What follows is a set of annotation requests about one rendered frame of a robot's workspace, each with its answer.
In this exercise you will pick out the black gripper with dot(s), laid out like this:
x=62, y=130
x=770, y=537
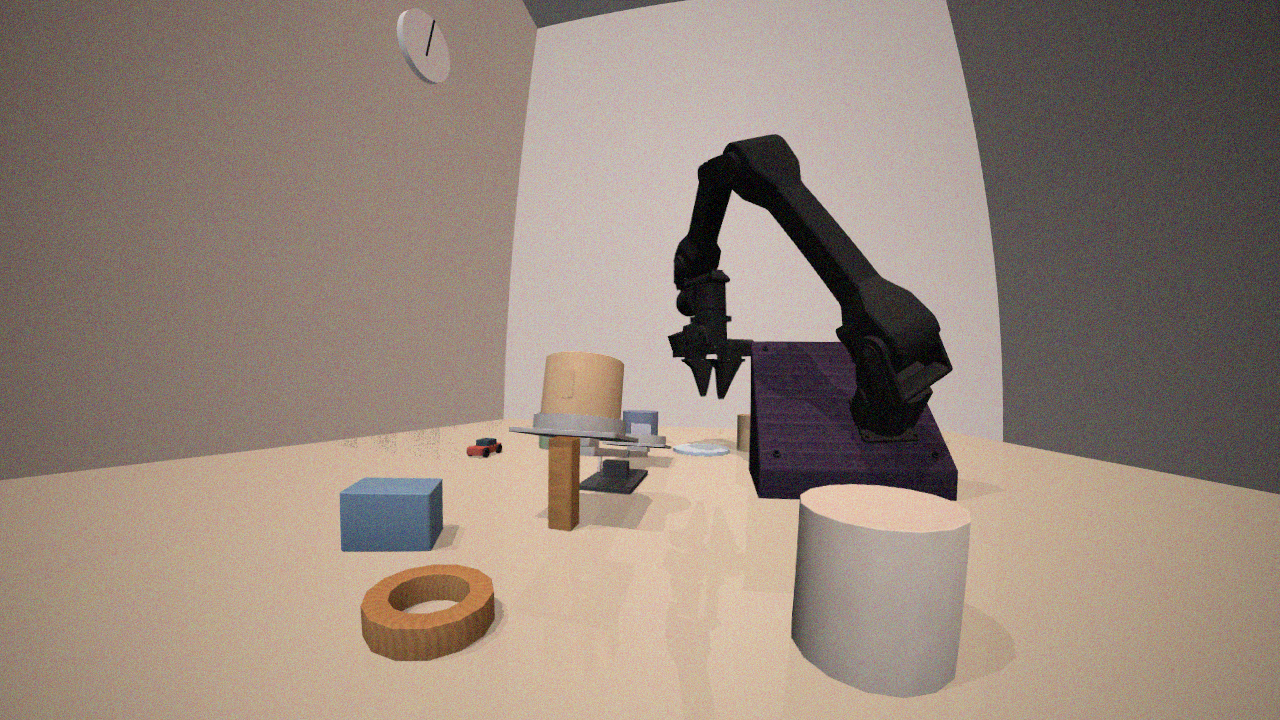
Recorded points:
x=729, y=353

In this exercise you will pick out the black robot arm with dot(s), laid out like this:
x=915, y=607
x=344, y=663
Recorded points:
x=891, y=336

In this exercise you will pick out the red toy car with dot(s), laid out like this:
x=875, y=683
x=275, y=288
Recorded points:
x=484, y=447

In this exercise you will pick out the pale wooden balance beam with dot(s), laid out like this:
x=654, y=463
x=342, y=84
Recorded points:
x=615, y=476

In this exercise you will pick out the orange ring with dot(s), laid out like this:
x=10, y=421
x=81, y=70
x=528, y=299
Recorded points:
x=401, y=636

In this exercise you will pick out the blue box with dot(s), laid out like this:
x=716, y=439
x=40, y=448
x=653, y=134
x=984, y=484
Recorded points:
x=391, y=514

